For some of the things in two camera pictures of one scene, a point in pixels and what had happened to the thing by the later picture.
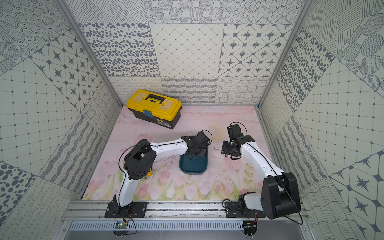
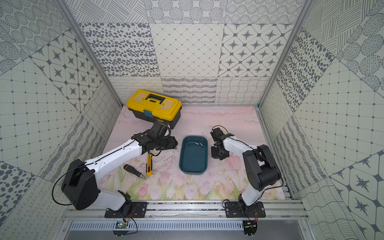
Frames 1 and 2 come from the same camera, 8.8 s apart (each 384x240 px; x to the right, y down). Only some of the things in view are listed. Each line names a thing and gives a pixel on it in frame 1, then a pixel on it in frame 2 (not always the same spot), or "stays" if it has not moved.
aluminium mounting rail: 96,210 stays
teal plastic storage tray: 193,164 stays
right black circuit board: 250,227 stays
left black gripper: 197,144 to 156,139
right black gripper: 225,150 to 215,156
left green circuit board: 120,224 stays
